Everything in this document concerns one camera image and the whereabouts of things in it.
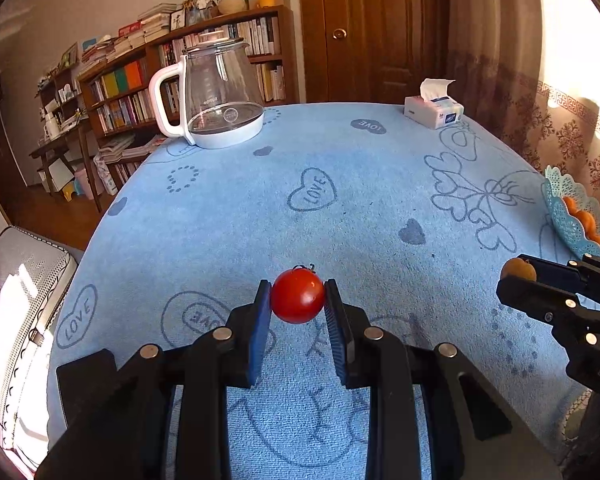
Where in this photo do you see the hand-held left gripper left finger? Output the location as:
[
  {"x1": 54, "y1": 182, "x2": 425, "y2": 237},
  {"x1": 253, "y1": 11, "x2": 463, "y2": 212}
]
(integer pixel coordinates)
[{"x1": 45, "y1": 280, "x2": 273, "y2": 480}]

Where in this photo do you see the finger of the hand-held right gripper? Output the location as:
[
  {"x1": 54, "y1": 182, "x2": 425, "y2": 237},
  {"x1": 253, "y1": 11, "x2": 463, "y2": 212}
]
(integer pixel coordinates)
[
  {"x1": 496, "y1": 279, "x2": 583, "y2": 330},
  {"x1": 525, "y1": 254, "x2": 600, "y2": 301}
]

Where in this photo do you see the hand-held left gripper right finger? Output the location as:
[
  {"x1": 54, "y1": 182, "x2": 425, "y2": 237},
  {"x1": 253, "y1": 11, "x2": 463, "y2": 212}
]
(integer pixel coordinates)
[{"x1": 324, "y1": 279, "x2": 563, "y2": 480}]

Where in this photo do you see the tan round fruit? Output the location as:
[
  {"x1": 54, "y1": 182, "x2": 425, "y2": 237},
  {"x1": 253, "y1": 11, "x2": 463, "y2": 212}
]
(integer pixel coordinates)
[{"x1": 500, "y1": 257, "x2": 537, "y2": 283}]

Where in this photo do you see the red tomato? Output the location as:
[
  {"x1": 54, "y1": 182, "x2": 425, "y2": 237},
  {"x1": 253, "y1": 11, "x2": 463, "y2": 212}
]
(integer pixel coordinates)
[{"x1": 270, "y1": 265, "x2": 327, "y2": 325}]

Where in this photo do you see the teal plastic lattice basket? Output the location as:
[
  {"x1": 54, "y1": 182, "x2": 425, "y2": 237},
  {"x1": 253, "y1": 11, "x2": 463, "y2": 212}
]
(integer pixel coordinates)
[{"x1": 541, "y1": 165, "x2": 600, "y2": 260}]

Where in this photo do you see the white tissue pack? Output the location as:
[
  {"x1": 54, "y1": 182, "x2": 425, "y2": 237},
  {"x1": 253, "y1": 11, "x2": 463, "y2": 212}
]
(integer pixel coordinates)
[{"x1": 403, "y1": 78, "x2": 465, "y2": 131}]

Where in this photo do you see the patterned brown curtain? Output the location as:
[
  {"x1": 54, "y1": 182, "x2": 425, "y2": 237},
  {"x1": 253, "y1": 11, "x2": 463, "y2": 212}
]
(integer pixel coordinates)
[{"x1": 447, "y1": 0, "x2": 600, "y2": 211}]

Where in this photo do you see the white patterned sofa cushion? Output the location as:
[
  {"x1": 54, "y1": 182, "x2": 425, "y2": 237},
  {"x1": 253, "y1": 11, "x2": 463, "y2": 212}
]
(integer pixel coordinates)
[{"x1": 0, "y1": 226, "x2": 78, "y2": 471}]

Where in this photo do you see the wooden side desk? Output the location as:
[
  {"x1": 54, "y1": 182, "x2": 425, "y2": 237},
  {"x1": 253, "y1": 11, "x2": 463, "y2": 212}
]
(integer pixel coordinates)
[{"x1": 29, "y1": 125, "x2": 107, "y2": 212}]

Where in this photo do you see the wooden bookshelf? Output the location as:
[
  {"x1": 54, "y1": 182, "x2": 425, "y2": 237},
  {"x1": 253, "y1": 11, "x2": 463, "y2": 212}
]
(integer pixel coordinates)
[{"x1": 77, "y1": 5, "x2": 301, "y2": 137}]

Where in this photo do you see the brown wooden door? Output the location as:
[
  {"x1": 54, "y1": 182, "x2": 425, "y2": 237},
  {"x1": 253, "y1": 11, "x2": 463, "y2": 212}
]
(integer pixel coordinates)
[{"x1": 297, "y1": 0, "x2": 452, "y2": 109}]

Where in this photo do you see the small open wooden shelf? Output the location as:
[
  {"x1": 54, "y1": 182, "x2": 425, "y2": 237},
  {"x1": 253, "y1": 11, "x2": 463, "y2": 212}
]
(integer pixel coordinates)
[{"x1": 35, "y1": 67, "x2": 84, "y2": 137}]

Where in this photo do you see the stack of books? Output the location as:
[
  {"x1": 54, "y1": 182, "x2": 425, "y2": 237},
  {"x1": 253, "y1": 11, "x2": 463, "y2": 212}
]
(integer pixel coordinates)
[{"x1": 80, "y1": 4, "x2": 178, "y2": 63}]

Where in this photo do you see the glass kettle with white handle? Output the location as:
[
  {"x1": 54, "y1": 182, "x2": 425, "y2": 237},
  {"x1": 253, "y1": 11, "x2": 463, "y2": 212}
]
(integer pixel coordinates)
[{"x1": 148, "y1": 31, "x2": 266, "y2": 150}]

